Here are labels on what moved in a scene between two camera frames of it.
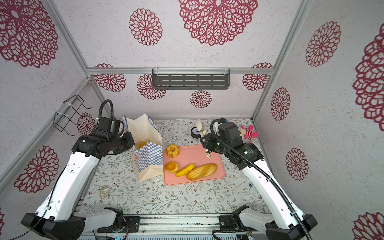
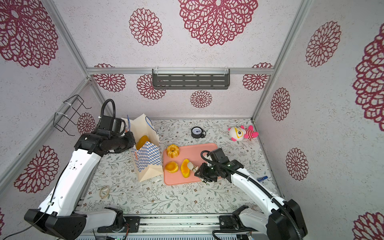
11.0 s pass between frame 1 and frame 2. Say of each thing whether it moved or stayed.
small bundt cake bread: stayed
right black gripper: moved
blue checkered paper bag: stayed
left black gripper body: stayed
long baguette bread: moved
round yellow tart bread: stayed
